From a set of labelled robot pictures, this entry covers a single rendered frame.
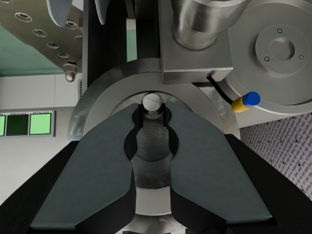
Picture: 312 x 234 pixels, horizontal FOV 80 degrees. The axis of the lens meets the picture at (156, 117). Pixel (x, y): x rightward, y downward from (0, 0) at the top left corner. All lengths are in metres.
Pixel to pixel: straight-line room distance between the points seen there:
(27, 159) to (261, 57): 0.55
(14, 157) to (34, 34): 0.32
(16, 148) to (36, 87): 2.94
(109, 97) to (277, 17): 0.17
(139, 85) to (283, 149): 0.23
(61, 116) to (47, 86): 2.89
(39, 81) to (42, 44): 3.05
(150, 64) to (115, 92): 0.04
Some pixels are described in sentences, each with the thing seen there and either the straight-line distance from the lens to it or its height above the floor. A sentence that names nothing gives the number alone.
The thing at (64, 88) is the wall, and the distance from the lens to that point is 3.30.
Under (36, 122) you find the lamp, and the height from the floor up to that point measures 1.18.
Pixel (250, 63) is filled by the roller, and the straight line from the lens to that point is 0.20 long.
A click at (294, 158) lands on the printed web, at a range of 0.30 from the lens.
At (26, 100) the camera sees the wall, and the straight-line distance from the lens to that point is 3.56.
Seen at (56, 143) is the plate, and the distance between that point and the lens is 0.55.
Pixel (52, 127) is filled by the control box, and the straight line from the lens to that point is 0.56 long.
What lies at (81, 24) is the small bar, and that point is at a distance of 0.38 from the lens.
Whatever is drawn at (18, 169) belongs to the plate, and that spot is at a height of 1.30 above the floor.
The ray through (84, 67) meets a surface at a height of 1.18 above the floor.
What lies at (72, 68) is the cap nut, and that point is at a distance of 0.56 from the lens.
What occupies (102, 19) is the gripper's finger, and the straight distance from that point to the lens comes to 0.19.
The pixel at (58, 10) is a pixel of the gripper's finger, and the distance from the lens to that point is 0.21.
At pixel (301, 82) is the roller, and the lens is 0.21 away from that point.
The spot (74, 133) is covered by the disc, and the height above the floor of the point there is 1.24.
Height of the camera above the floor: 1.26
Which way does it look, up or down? 9 degrees down
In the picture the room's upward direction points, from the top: 177 degrees clockwise
